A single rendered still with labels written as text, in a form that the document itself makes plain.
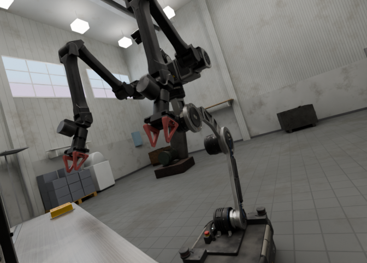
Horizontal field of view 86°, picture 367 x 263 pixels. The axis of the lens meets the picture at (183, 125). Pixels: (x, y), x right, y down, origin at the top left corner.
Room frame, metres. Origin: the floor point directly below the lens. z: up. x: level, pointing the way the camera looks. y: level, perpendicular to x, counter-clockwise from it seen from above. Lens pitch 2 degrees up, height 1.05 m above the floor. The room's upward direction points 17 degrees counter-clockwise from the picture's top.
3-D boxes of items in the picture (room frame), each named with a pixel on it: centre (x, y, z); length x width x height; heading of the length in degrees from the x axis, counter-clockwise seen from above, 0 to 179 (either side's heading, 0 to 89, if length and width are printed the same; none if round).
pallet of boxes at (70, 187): (6.04, 3.91, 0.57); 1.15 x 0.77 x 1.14; 152
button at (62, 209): (0.77, 0.55, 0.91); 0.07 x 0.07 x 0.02; 38
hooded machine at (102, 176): (7.14, 3.42, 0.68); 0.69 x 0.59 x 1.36; 152
